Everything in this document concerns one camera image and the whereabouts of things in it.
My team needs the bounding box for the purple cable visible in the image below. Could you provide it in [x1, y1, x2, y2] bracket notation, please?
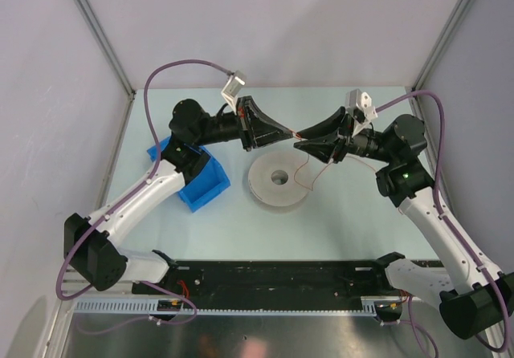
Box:
[55, 58, 238, 326]
[373, 89, 514, 353]

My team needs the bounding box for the thin red wire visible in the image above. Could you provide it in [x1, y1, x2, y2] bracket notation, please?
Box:
[290, 129, 378, 190]

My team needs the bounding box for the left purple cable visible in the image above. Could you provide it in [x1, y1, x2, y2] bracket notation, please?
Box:
[55, 58, 238, 326]

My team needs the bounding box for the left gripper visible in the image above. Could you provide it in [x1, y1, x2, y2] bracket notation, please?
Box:
[194, 96, 292, 152]

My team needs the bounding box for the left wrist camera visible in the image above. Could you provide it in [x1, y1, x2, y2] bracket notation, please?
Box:
[221, 71, 247, 112]

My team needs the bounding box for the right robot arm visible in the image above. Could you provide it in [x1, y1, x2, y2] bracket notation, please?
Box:
[294, 108, 513, 340]

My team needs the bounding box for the white cable spool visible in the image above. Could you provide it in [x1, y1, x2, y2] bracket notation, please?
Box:
[247, 150, 313, 212]

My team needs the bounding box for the right aluminium frame post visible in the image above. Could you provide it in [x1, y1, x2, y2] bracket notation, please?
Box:
[411, 0, 475, 91]

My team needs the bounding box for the left aluminium frame post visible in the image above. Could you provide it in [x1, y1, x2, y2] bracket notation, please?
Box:
[73, 0, 135, 96]

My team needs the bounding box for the white slotted cable duct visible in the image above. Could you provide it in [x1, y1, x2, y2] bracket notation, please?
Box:
[72, 297, 402, 316]

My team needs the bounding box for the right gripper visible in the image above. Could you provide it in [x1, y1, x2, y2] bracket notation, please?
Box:
[294, 106, 397, 164]

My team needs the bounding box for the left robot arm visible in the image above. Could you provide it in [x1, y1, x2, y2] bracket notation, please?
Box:
[63, 96, 293, 294]

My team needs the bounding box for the blue plastic bin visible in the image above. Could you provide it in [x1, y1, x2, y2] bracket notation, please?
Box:
[140, 136, 230, 212]

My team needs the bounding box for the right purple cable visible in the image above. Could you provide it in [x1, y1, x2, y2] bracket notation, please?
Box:
[373, 89, 514, 353]

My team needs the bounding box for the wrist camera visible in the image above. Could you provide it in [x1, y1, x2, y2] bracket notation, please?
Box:
[221, 71, 247, 112]
[345, 89, 378, 124]

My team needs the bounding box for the aluminium frame post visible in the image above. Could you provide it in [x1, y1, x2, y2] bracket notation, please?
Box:
[411, 0, 475, 91]
[73, 0, 135, 96]

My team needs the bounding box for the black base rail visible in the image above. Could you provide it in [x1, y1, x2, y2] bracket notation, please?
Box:
[158, 260, 398, 310]

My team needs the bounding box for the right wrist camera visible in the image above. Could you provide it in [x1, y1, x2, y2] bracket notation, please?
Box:
[345, 89, 378, 124]

